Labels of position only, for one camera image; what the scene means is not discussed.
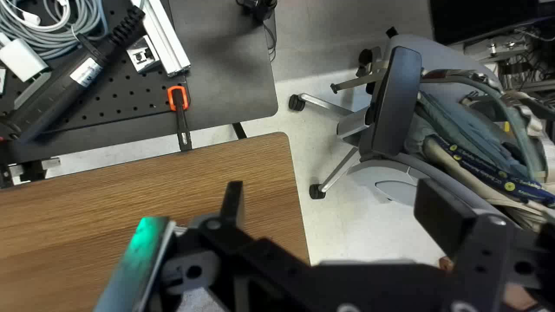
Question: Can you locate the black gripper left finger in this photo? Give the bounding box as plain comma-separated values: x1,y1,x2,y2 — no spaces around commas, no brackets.
196,180,314,312

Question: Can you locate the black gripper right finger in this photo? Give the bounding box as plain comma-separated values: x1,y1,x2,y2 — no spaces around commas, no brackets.
413,178,520,312

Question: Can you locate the pile of bags and clothes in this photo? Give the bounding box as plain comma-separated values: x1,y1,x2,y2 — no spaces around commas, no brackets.
415,71,555,232

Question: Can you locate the shiny silver metal plate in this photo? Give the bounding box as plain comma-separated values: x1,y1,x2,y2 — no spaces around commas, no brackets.
94,214,179,312

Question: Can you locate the black perforated board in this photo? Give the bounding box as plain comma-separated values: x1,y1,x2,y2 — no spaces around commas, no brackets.
0,0,281,164

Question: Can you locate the grey office chair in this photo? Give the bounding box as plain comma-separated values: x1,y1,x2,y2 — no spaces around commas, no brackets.
286,24,522,202

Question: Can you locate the black tube with label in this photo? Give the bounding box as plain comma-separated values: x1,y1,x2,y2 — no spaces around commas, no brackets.
0,5,148,143

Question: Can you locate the silver table clamp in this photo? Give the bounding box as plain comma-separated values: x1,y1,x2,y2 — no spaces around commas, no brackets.
2,156,63,187

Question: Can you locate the dark monitor screen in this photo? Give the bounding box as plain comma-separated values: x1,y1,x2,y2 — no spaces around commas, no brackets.
429,0,555,46

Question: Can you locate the white power adapter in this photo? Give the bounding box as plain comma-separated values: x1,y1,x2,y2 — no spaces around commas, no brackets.
0,32,50,83

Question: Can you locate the orange-handled bar clamp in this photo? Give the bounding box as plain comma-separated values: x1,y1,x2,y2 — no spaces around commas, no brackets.
165,83,194,154

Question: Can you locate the aluminium extrusion rail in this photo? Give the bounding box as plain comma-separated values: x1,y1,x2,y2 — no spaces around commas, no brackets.
130,0,193,78

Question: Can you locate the small black device with cable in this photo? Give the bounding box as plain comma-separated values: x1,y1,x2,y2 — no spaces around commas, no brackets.
234,0,281,62

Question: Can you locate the grey cable bundle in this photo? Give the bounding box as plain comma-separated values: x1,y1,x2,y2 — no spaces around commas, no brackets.
0,0,111,60

